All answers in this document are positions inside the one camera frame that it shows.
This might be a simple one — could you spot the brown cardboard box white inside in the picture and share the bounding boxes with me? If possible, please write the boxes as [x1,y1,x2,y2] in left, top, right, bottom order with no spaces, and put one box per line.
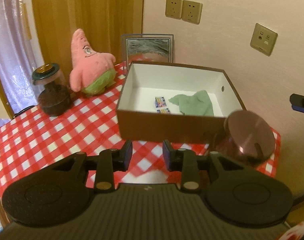
[116,61,246,144]

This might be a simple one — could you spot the colourful small card packet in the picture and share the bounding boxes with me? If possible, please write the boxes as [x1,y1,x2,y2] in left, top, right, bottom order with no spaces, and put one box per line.
[155,96,170,114]

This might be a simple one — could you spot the green cloth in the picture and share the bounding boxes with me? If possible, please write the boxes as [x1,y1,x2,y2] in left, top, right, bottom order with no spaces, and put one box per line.
[169,90,214,116]

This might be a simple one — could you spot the brown cylindrical canister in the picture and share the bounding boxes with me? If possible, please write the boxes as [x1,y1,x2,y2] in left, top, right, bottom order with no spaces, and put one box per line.
[211,110,275,167]

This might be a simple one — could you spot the dark glass jar green lid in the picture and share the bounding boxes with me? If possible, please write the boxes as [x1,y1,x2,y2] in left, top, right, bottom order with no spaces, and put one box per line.
[32,63,72,116]

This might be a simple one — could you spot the pink starfish plush toy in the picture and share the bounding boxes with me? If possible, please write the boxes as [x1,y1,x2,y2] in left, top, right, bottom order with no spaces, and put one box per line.
[70,29,116,96]

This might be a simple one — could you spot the framed grey picture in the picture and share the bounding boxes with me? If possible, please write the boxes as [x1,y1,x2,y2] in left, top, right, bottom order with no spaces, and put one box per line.
[121,34,174,68]

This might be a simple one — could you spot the orange brown curtain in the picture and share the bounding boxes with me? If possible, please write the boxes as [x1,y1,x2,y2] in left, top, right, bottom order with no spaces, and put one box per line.
[32,0,144,80]

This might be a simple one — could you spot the sheer lilac curtain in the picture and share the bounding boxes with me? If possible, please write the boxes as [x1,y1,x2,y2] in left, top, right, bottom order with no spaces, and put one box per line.
[0,0,40,114]

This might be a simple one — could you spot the beige data wall socket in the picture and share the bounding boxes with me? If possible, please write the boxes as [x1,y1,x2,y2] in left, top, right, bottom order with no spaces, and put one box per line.
[250,23,278,56]

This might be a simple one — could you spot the beige double wall socket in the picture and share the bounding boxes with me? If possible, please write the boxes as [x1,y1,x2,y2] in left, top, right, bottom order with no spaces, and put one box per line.
[165,0,203,24]

